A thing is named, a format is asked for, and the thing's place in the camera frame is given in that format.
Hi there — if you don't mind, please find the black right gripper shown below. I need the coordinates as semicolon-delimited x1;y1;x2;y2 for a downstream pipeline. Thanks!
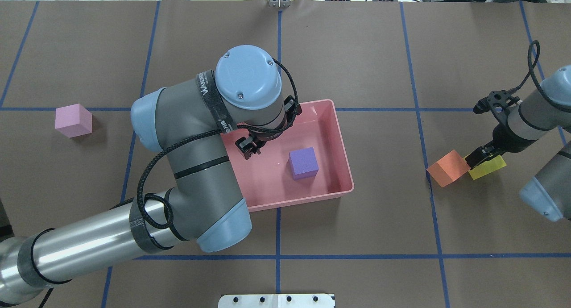
465;90;535;168

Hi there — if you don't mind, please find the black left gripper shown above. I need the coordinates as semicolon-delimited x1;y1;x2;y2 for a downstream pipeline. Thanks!
235;95;302;160

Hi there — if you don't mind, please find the yellow foam block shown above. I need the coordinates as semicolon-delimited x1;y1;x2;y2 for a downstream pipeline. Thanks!
468;155;507;180

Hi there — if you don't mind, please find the orange foam block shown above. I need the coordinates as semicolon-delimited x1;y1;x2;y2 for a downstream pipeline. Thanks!
426;150;471;187

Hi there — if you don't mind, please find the purple foam block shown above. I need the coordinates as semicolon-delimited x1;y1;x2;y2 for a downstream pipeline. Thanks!
288;147;319;180

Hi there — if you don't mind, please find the pink foam block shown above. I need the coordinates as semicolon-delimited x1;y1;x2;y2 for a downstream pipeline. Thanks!
54;104;93;138

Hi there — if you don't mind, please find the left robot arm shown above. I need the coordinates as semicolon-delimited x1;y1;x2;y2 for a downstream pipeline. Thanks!
1;45;302;307

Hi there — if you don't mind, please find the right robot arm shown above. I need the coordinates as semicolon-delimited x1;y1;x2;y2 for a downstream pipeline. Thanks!
465;66;571;222

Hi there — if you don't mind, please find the pink plastic bin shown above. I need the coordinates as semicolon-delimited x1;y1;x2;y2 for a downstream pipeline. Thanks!
221;99;354;212

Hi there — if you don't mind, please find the white mounting plate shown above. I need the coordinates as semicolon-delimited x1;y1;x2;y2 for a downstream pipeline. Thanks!
218;293;336;308

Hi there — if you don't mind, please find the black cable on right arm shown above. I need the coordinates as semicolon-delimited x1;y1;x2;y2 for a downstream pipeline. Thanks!
513;41;571;114

